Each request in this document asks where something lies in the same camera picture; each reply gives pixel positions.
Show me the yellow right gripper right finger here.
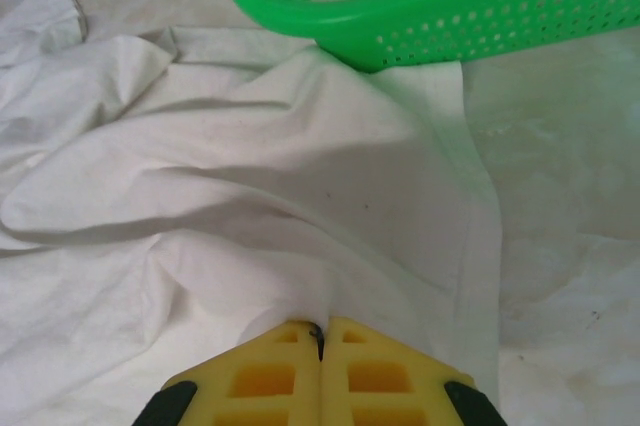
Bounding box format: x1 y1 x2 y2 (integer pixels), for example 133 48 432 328
319 315 501 426

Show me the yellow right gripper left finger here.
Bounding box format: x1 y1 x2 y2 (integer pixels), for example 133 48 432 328
141 319 321 426

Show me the white t-shirt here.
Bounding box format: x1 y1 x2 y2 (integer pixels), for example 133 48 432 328
0 0 504 426

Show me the green plastic basket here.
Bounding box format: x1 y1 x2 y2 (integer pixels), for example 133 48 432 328
214 0 640 75

